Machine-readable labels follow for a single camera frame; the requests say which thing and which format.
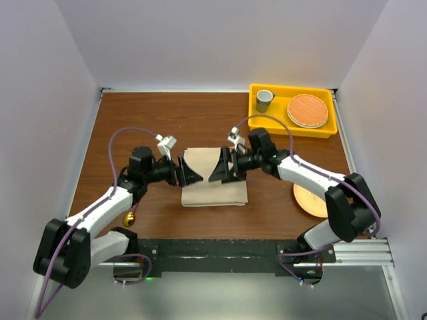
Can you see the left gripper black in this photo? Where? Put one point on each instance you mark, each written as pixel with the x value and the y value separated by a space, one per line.
pixel 177 172

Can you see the beige cloth napkin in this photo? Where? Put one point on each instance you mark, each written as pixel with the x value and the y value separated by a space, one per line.
pixel 203 160

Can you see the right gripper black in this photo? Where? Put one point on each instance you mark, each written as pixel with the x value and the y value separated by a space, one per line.
pixel 222 170

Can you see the golden round plate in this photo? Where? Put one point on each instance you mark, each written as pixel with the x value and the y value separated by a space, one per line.
pixel 309 202

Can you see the orange woven coaster plate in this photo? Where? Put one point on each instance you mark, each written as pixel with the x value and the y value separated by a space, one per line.
pixel 307 111

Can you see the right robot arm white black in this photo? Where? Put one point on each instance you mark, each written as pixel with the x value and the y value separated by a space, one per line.
pixel 351 208

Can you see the aluminium frame rail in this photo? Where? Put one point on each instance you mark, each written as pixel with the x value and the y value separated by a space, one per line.
pixel 363 252

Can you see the gold purple spoon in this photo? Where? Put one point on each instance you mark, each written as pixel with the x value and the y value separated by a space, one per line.
pixel 129 218

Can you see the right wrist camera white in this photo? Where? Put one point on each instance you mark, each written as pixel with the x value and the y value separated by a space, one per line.
pixel 237 140

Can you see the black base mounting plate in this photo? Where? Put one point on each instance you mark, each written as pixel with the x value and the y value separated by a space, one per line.
pixel 278 257

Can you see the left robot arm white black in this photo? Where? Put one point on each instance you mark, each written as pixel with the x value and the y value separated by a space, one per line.
pixel 69 249

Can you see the grey ceramic mug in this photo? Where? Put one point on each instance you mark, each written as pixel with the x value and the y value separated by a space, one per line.
pixel 263 100

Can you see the yellow plastic tray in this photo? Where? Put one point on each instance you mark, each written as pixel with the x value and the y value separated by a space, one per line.
pixel 278 109

